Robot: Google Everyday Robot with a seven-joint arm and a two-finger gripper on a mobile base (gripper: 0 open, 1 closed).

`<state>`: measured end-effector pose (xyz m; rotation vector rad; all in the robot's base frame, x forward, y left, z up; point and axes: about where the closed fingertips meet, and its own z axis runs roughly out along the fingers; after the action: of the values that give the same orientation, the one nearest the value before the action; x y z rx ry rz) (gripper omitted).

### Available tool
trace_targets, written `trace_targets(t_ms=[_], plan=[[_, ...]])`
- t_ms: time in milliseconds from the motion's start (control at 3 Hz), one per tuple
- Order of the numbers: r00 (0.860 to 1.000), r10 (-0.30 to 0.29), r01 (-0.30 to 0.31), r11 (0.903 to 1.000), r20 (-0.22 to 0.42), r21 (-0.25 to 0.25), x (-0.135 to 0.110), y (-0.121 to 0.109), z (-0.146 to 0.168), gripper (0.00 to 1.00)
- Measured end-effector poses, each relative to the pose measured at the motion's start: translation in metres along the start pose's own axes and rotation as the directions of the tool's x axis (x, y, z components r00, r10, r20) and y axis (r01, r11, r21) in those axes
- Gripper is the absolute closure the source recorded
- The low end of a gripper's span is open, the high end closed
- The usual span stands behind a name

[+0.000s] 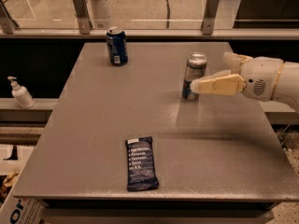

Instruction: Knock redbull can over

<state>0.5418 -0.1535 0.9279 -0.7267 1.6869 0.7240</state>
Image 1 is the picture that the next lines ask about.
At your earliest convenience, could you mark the white cardboard box blue print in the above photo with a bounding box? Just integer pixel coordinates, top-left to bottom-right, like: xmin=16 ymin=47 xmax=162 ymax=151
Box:
xmin=0 ymin=145 xmax=46 ymax=224

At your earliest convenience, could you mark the right metal glass bracket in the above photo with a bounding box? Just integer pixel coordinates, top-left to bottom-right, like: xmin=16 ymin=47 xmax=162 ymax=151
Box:
xmin=202 ymin=0 xmax=220 ymax=35

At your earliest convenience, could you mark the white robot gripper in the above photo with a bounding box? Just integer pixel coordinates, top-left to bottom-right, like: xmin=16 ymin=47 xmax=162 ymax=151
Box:
xmin=190 ymin=51 xmax=283 ymax=102

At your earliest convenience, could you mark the silver blue redbull can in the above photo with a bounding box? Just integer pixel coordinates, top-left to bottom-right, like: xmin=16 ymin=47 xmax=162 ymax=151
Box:
xmin=182 ymin=52 xmax=207 ymax=102

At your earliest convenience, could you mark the far left metal bracket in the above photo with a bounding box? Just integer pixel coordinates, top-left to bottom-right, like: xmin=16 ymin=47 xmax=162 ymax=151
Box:
xmin=0 ymin=0 xmax=18 ymax=34

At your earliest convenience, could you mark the dark blue snack bar wrapper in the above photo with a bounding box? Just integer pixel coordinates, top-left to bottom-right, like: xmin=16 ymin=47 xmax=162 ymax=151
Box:
xmin=125 ymin=136 xmax=159 ymax=192

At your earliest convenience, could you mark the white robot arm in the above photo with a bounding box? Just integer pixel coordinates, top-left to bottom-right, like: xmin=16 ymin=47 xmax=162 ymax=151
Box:
xmin=191 ymin=51 xmax=299 ymax=113

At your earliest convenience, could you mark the white pump dispenser bottle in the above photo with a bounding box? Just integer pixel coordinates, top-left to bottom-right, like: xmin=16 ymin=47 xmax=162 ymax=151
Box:
xmin=7 ymin=77 xmax=35 ymax=108

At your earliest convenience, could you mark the left metal glass bracket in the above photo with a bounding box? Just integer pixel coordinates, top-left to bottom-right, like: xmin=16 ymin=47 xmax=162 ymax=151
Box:
xmin=72 ymin=0 xmax=92 ymax=35

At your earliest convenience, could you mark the dark blue soda can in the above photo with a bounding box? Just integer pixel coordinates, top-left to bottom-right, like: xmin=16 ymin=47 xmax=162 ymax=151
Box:
xmin=106 ymin=27 xmax=128 ymax=66

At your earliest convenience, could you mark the metal glass bracket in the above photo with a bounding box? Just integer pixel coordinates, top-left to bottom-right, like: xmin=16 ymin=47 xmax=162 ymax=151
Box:
xmin=72 ymin=0 xmax=92 ymax=35
xmin=202 ymin=0 xmax=220 ymax=35

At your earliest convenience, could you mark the white pipe behind glass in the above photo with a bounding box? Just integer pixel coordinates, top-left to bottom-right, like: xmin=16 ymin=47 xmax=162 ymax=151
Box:
xmin=90 ymin=0 xmax=110 ymax=29

